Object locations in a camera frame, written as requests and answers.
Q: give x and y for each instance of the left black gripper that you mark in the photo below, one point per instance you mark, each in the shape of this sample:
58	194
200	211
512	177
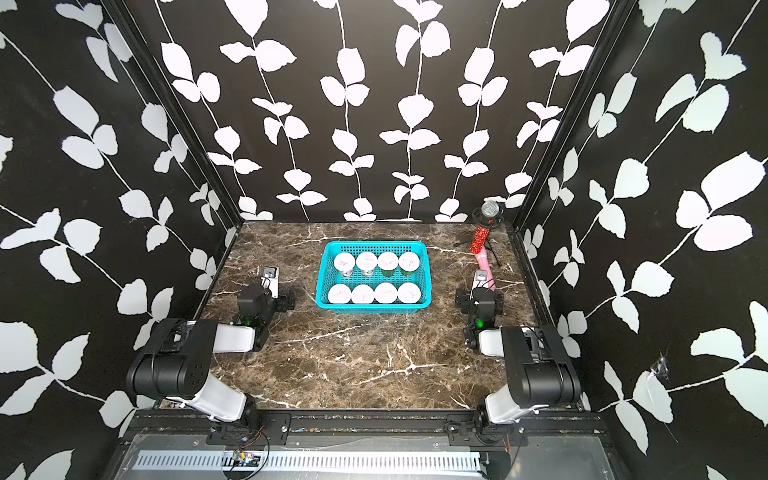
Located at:
281	303

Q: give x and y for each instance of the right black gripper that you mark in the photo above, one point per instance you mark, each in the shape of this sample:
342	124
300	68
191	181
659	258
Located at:
465	298

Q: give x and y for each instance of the teal plastic basket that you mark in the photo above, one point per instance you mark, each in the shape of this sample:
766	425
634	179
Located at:
329	276

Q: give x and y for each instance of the white yogurt cup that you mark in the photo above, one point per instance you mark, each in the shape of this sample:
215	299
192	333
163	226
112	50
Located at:
409	293
409	262
367	262
386	293
388	263
345	264
363	295
339	294

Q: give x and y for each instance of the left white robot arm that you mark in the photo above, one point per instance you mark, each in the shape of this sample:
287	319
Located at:
175	362

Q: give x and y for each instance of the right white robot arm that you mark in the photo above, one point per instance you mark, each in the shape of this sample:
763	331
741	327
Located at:
538	371

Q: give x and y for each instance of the pink and red tube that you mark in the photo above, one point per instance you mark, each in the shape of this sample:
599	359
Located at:
480	253

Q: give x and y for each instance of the small black tripod lamp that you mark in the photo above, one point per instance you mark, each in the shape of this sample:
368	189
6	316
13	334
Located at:
490	215

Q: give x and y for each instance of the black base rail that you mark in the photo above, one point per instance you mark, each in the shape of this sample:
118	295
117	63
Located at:
459	427

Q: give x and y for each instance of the small circuit board with wires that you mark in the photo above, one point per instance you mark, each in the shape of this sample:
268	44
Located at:
241	461

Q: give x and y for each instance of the white perforated cable duct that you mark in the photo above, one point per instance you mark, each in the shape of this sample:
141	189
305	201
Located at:
397	462

